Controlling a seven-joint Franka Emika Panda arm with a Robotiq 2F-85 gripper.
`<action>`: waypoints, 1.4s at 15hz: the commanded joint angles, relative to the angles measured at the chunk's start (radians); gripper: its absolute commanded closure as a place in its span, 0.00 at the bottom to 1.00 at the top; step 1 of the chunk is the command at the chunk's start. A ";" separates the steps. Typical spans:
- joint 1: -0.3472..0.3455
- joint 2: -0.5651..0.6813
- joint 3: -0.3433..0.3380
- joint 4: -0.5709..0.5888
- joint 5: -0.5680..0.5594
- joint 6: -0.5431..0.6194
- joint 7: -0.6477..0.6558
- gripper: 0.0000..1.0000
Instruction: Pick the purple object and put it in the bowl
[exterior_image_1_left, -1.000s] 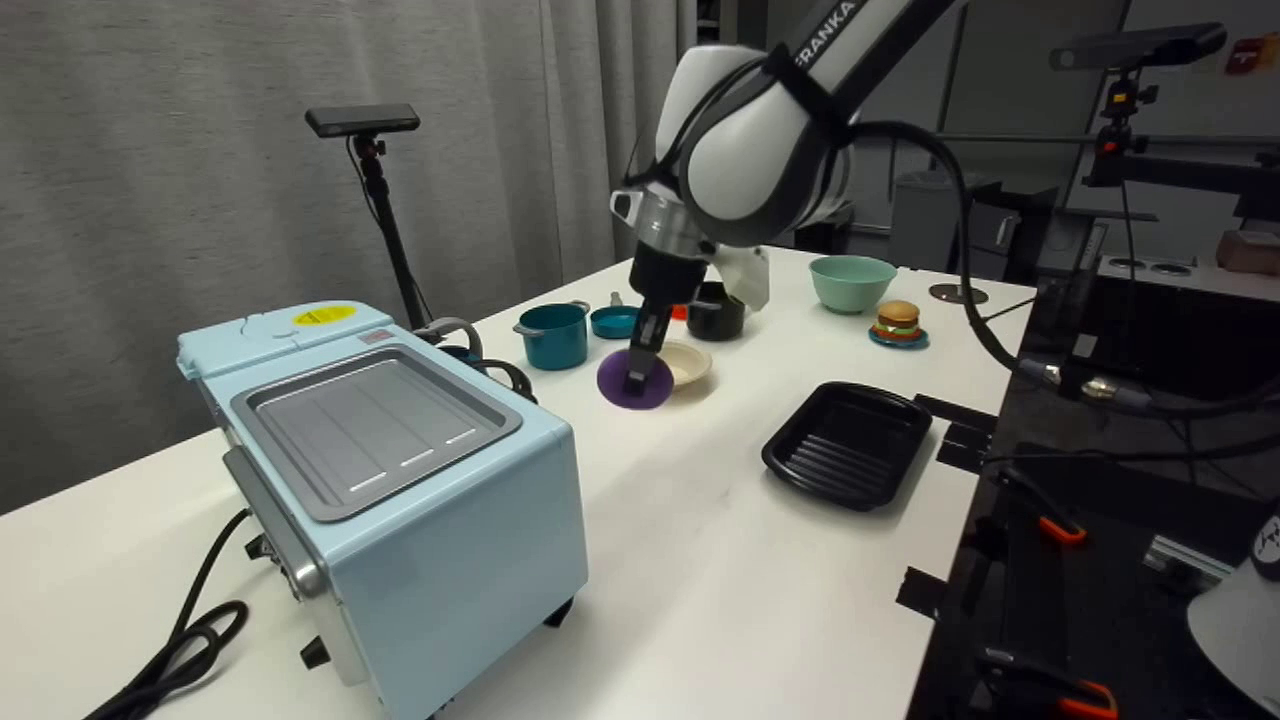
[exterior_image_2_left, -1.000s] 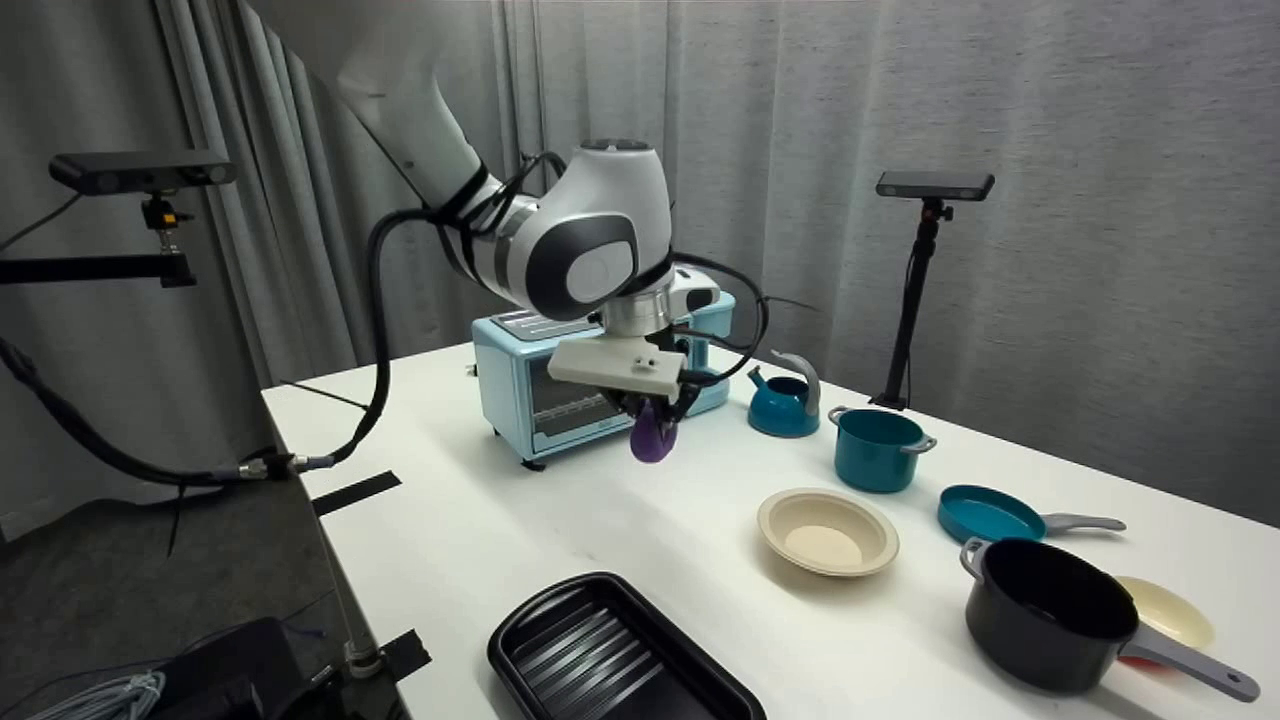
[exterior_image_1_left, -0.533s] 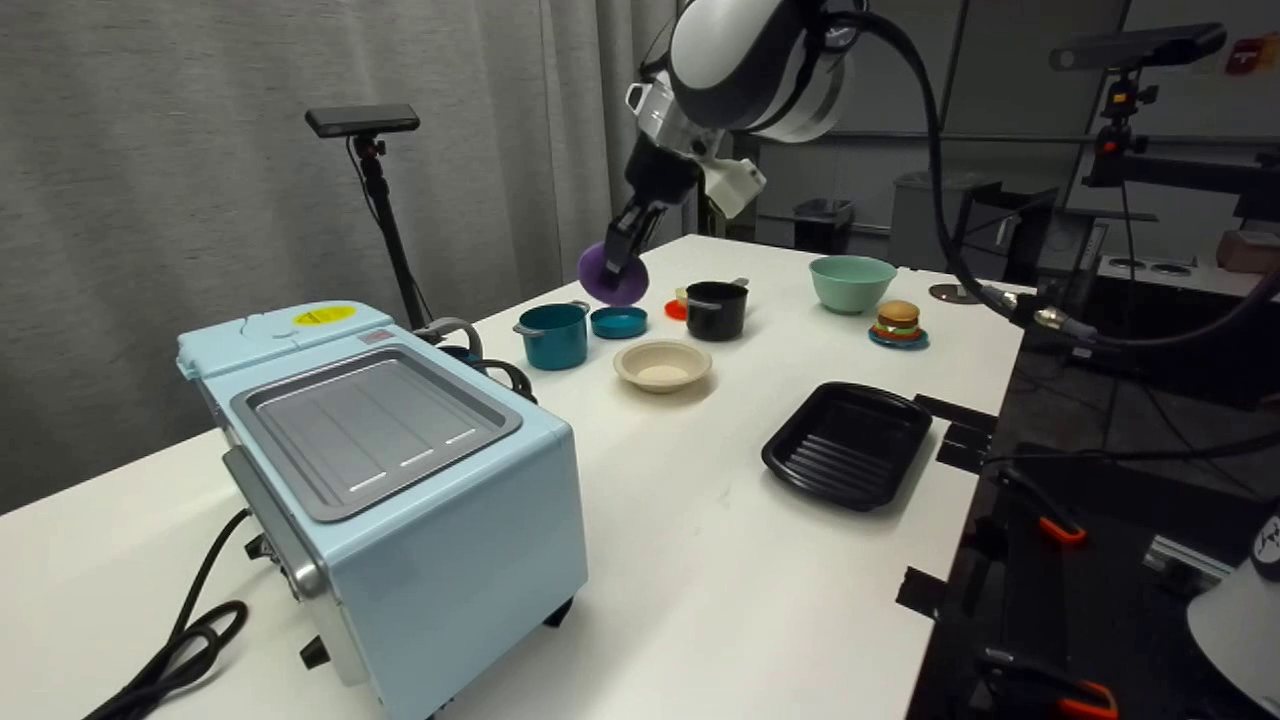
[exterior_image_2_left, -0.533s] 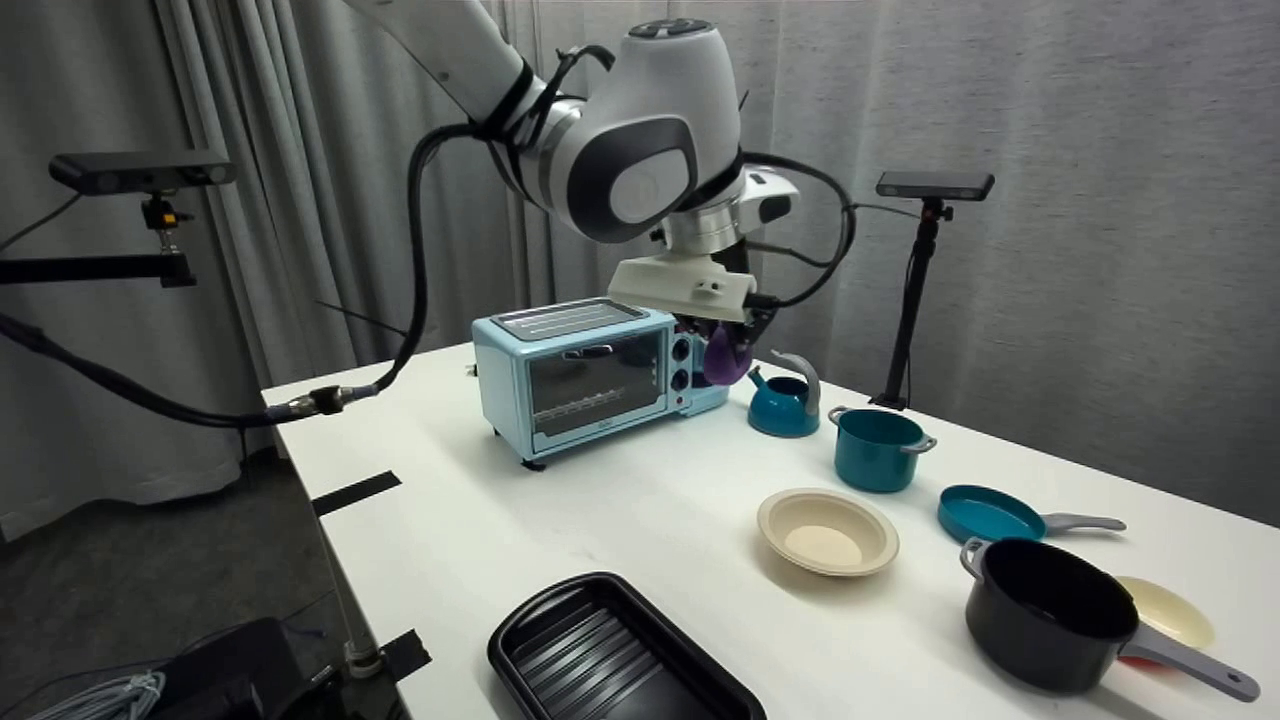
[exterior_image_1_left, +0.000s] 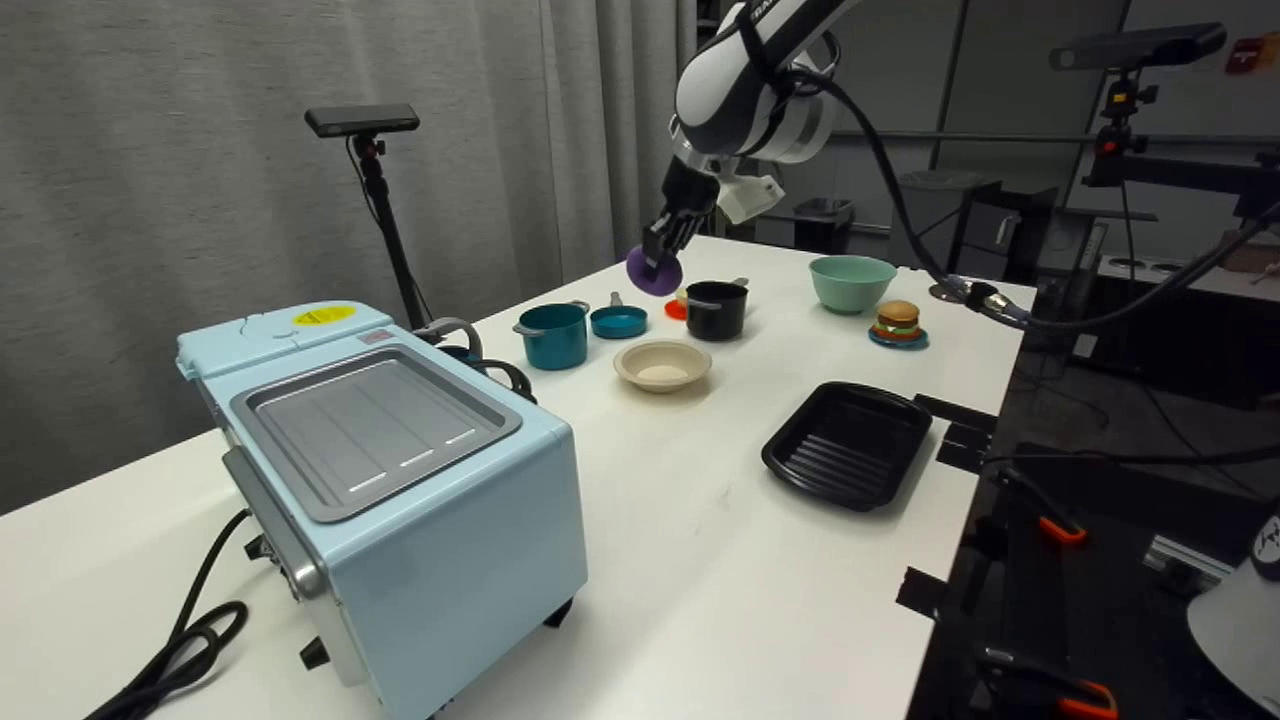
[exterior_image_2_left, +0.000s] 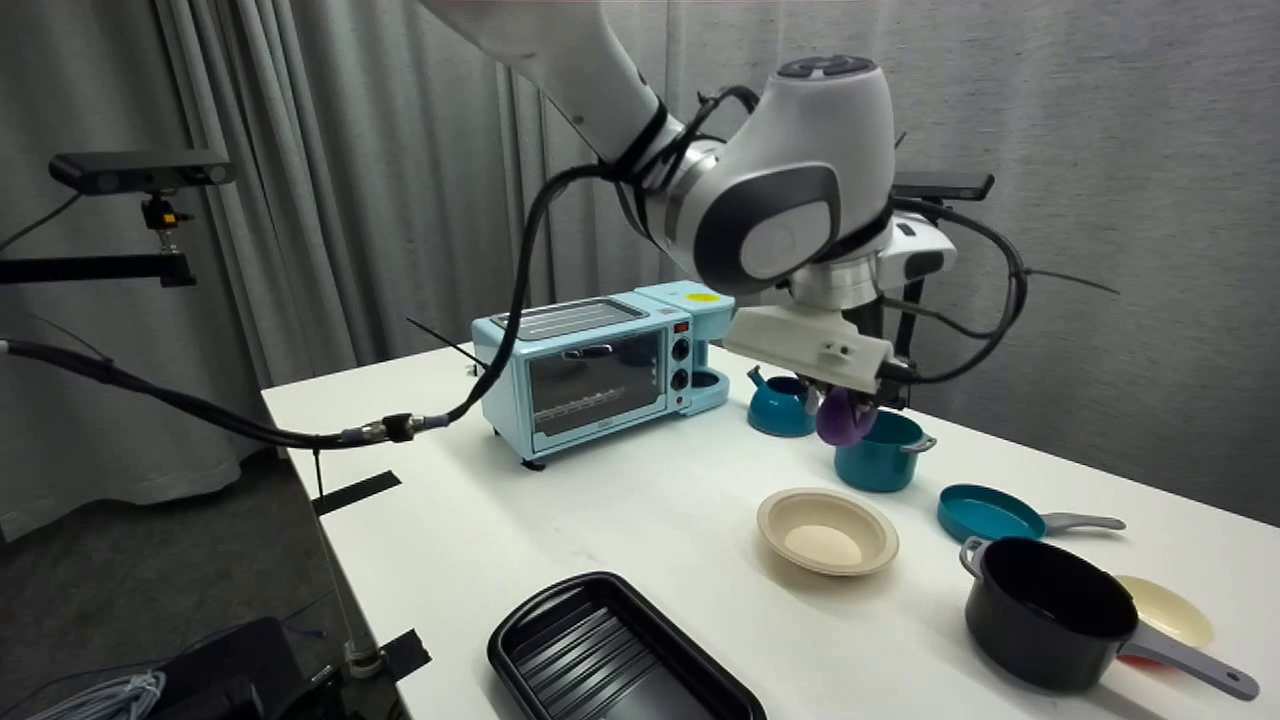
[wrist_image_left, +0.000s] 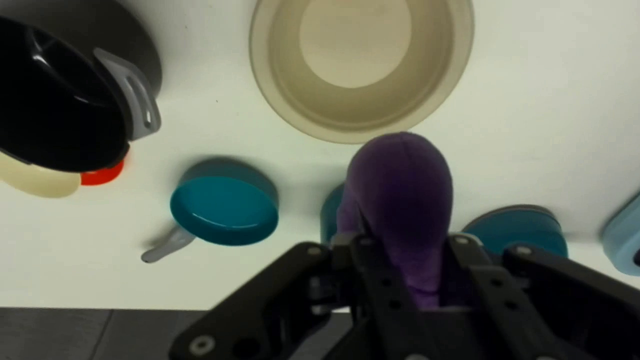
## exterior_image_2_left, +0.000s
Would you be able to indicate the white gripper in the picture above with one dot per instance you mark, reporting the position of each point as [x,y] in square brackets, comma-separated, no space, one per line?
[805,347]

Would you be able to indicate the teal toy pot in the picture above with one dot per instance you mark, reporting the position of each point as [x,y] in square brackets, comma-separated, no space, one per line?
[883,463]

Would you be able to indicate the small teal toy kettle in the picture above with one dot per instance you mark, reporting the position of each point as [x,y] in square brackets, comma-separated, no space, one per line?
[776,411]

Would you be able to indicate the black bar camera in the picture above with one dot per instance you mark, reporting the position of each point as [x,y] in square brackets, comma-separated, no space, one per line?
[947,186]

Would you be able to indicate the black camera on stand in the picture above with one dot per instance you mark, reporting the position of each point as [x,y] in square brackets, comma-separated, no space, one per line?
[132,170]

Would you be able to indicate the purple toy object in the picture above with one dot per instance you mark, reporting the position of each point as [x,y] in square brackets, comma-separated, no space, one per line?
[844,420]

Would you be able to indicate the grey curtain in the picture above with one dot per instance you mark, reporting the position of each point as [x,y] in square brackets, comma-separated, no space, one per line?
[333,200]

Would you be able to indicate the black tape strip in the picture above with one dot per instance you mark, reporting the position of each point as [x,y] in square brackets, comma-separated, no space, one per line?
[358,494]
[406,658]

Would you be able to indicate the light blue toy toaster oven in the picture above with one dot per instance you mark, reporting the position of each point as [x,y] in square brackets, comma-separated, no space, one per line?
[585,381]

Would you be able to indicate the black rectangular baking tray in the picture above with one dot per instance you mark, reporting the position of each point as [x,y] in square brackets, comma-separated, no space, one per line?
[603,663]

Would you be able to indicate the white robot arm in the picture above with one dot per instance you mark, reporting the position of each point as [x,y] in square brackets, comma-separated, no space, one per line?
[801,144]

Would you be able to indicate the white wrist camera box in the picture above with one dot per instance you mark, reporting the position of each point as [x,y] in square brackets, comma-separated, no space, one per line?
[923,246]

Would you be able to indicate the black box beside table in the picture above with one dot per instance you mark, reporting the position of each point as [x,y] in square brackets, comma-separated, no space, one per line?
[242,672]

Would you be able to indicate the cream bowl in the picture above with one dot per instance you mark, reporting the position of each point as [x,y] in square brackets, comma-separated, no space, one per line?
[824,534]

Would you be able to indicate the clear plastic bag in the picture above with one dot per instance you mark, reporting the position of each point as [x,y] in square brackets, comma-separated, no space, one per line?
[94,697]

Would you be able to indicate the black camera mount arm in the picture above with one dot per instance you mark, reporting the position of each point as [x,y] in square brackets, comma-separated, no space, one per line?
[94,271]

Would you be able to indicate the cream flat plate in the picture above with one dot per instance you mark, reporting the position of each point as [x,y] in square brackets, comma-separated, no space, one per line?
[1173,609]

